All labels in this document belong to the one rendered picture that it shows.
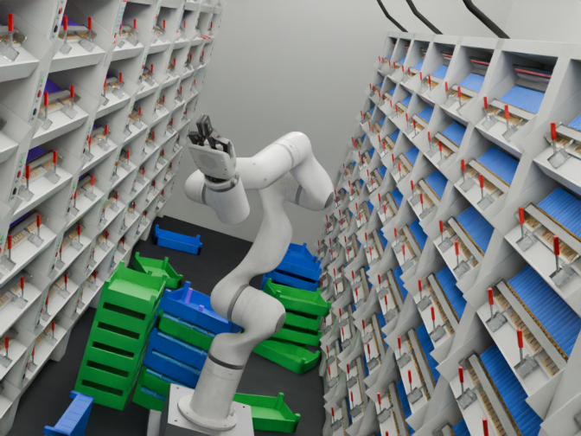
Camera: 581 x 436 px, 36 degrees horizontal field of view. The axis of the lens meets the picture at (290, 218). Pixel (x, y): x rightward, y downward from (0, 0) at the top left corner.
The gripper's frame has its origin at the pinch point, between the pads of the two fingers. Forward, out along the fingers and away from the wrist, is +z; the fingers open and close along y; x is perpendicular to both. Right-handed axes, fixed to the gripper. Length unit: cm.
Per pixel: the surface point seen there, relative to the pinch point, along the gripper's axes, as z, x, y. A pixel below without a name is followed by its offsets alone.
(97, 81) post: -34, 34, 67
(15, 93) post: 10.6, -12.5, 40.5
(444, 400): -63, -16, -60
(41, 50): 17.2, -3.9, 35.8
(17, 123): 5.6, -16.7, 39.1
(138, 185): -195, 109, 156
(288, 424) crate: -195, 15, 23
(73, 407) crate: -111, -37, 60
